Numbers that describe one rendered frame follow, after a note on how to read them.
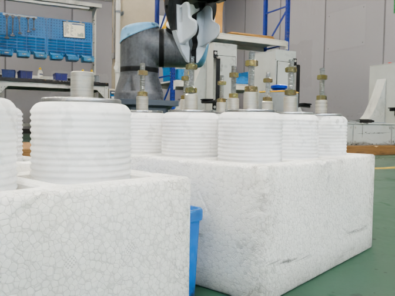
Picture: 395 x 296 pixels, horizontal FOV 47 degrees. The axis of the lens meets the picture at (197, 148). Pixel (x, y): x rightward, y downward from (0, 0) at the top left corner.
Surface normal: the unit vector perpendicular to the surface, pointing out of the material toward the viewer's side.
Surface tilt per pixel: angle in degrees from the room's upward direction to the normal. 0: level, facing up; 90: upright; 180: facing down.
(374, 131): 90
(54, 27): 90
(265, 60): 90
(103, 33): 90
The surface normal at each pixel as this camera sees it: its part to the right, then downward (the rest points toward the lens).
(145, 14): 0.46, 0.05
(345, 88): -0.89, 0.01
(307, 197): 0.76, 0.04
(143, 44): 0.07, 0.06
